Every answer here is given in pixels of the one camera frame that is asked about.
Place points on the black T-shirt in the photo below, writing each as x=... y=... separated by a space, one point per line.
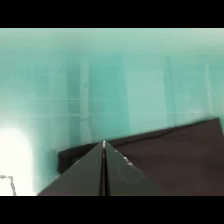
x=186 y=160

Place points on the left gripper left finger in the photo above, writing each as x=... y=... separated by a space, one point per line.
x=83 y=176

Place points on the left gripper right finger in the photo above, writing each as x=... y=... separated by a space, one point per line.
x=126 y=176

